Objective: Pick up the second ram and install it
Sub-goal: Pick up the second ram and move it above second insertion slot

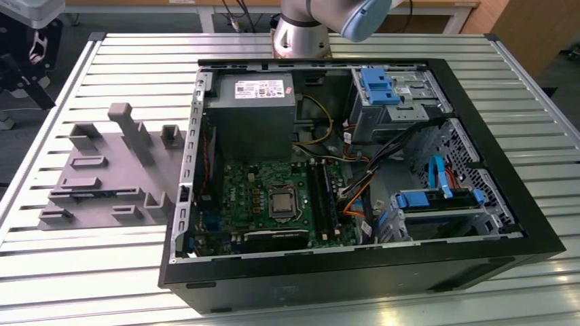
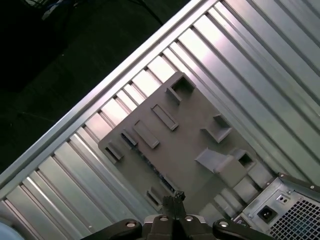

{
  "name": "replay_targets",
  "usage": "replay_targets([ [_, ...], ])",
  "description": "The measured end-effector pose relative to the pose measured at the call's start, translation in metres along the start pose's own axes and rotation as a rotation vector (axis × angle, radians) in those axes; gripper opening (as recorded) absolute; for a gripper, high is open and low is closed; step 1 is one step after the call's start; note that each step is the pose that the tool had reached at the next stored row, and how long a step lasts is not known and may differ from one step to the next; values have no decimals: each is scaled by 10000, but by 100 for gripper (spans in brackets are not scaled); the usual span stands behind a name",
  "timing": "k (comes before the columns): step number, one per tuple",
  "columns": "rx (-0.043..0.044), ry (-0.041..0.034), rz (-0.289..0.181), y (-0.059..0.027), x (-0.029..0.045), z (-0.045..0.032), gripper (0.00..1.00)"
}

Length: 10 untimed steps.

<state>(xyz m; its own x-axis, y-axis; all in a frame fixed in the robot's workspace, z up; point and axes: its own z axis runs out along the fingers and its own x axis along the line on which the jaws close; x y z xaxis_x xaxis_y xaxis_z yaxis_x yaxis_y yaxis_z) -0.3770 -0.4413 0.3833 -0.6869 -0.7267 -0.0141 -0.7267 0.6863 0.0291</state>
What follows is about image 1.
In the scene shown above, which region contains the grey power supply unit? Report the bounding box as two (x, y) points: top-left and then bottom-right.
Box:
(203, 73), (299, 163)

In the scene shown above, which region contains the black graphics card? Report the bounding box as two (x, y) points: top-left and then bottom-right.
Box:
(231, 229), (312, 254)

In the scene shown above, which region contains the hard disk in blue carrier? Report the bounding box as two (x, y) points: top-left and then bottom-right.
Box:
(394, 189), (484, 213)

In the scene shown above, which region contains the red black twisted wire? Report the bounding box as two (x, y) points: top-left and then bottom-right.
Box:
(202, 130), (215, 181)

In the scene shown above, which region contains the blue flat data cable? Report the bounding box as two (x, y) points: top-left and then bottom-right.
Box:
(427, 154), (455, 200)

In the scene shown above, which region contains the black RAM slot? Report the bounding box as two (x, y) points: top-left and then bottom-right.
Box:
(310, 162), (328, 238)

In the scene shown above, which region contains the silver CPU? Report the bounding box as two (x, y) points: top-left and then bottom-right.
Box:
(271, 194), (295, 213)

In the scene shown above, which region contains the silver drive cage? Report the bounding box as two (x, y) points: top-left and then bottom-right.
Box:
(351, 67), (455, 146)

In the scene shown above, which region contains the silver disk bay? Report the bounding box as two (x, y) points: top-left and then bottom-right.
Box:
(375, 188), (506, 245)

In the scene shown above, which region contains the wooden desk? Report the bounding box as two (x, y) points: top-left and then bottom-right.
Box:
(167, 0), (483, 35)

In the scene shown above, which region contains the grey parts rack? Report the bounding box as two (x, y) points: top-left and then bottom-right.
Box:
(39, 101), (188, 234)

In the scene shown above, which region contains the black cable bundle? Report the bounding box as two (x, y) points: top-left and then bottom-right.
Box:
(338, 117), (451, 200)

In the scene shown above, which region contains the yellow wire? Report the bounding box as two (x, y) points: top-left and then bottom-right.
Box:
(292, 94), (335, 147)

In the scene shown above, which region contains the wooden cabinet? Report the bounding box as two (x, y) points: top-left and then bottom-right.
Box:
(462, 0), (580, 82)

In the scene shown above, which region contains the orange wire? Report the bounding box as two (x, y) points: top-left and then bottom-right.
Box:
(342, 179), (378, 218)

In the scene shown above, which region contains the blue drive latch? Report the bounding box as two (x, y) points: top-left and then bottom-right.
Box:
(362, 67), (395, 106)

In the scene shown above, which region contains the black PC case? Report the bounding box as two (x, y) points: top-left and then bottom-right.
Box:
(156, 57), (567, 313)

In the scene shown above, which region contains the blue RAM stick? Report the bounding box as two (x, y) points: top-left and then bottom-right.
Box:
(67, 191), (120, 200)
(320, 165), (342, 234)

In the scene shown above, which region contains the green motherboard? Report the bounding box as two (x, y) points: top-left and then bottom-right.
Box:
(194, 159), (364, 254)

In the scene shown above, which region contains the CPU socket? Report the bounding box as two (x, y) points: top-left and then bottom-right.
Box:
(264, 184), (302, 222)

